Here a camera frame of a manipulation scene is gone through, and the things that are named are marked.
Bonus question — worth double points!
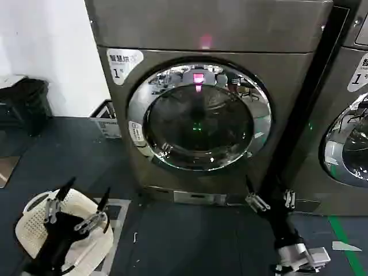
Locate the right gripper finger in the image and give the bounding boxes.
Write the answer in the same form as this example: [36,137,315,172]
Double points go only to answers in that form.
[283,188,296,213]
[244,175,271,213]

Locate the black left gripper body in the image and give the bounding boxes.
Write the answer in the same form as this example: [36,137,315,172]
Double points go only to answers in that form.
[33,212,89,270]

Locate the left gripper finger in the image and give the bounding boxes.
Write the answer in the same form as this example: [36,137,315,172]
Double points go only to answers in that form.
[44,177,77,224]
[74,187,112,234]

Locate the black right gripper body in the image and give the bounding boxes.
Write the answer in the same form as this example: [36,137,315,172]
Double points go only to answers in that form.
[262,200,302,250]

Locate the cream perforated laundry basket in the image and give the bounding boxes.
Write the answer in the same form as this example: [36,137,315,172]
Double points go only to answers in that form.
[14,188,114,276]

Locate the flat brown floor board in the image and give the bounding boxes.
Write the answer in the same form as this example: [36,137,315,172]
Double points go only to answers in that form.
[0,156,21,189]

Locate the grey tape piece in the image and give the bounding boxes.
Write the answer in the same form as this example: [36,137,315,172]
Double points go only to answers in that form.
[331,240,363,252]

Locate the round chrome-rimmed dryer door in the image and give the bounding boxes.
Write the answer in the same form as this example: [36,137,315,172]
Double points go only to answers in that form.
[321,91,368,188]

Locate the grey dryer with open drum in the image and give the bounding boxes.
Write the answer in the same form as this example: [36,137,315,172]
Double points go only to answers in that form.
[283,0,368,217]

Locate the round glass dryer door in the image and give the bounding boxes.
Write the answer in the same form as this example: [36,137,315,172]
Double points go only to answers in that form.
[127,56,273,177]

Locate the grey dryer with number sticker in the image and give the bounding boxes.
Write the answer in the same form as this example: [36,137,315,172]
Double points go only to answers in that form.
[85,0,334,206]

